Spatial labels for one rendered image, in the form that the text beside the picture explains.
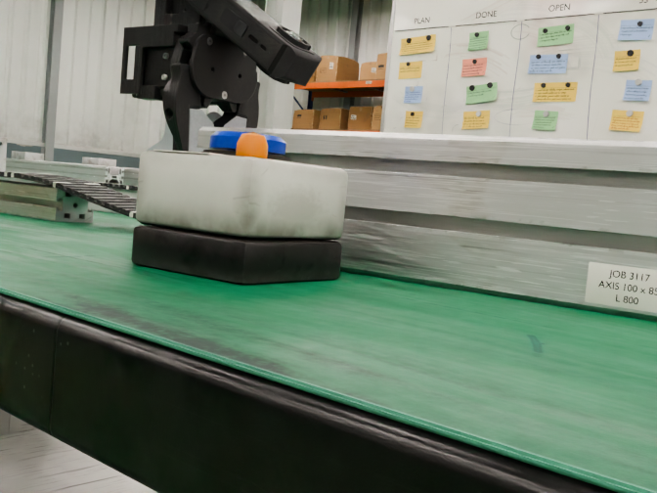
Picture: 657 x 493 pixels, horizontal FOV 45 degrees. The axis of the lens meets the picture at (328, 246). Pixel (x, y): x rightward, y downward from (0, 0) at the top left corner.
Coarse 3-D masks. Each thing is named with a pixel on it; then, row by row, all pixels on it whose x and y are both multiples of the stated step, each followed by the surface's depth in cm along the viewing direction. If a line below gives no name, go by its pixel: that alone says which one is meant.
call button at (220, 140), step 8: (216, 136) 40; (224, 136) 40; (232, 136) 40; (240, 136) 40; (272, 136) 40; (216, 144) 40; (224, 144) 40; (232, 144) 40; (272, 144) 40; (280, 144) 41; (272, 152) 40; (280, 152) 41
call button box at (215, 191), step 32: (160, 160) 40; (192, 160) 38; (224, 160) 37; (256, 160) 36; (288, 160) 41; (160, 192) 40; (192, 192) 38; (224, 192) 37; (256, 192) 36; (288, 192) 38; (320, 192) 40; (160, 224) 40; (192, 224) 38; (224, 224) 37; (256, 224) 37; (288, 224) 39; (320, 224) 41; (160, 256) 40; (192, 256) 38; (224, 256) 37; (256, 256) 37; (288, 256) 39; (320, 256) 41
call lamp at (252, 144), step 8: (248, 136) 37; (256, 136) 37; (264, 136) 37; (240, 144) 37; (248, 144) 37; (256, 144) 37; (264, 144) 37; (240, 152) 37; (248, 152) 37; (256, 152) 37; (264, 152) 37
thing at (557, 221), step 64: (256, 128) 52; (384, 192) 46; (448, 192) 44; (512, 192) 41; (576, 192) 39; (640, 192) 38; (384, 256) 46; (448, 256) 44; (512, 256) 41; (576, 256) 39; (640, 256) 38
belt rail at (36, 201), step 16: (0, 192) 75; (16, 192) 73; (32, 192) 71; (48, 192) 70; (64, 192) 70; (0, 208) 75; (16, 208) 73; (32, 208) 71; (48, 208) 70; (64, 208) 70; (80, 208) 72
